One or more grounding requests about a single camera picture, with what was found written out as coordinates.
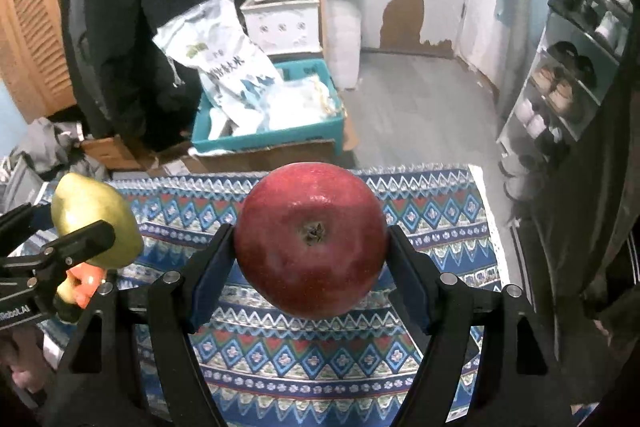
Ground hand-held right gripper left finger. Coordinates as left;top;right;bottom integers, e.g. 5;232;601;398
42;223;237;427

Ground person's left hand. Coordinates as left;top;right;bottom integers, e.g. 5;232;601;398
0;337;56;395

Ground large orange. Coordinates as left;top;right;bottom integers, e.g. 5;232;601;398
66;263;107;309

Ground shoe rack with shoes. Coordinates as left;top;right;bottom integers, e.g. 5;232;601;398
500;0;633;202

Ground grey clothes pile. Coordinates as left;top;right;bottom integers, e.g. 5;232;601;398
10;117;108;188

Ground white perforated crate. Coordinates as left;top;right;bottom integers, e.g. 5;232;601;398
240;0;321;56

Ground grey shoe rack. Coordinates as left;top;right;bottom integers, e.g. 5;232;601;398
495;0;633;168

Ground brown cardboard box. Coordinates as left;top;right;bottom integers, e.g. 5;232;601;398
80;136;151;170

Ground blue patterned tablecloth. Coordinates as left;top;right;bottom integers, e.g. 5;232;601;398
37;164;503;425

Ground teal plastic crate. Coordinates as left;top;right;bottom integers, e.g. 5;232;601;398
191;59;346;155

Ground wooden louvered door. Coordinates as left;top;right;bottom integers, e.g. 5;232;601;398
0;0;96;122

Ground silver metal column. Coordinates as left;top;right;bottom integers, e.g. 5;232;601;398
492;0;538;118

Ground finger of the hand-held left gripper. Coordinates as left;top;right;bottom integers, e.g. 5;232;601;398
0;203;53;240
40;220;117;265

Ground clear plastic bag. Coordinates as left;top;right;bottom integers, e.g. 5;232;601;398
260;74;343;130

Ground small yellow pear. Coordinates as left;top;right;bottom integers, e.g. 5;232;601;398
51;173;145;269

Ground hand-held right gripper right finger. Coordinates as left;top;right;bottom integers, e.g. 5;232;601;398
385;224;573;427

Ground white rice bag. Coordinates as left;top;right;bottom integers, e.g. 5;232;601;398
152;0;286;140

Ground black hooded coat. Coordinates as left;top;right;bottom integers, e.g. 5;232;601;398
60;0;236;152

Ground grey fabric box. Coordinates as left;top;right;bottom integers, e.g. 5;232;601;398
0;159;48;212

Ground bright red apple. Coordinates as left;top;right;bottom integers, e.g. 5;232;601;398
234;161;390;320

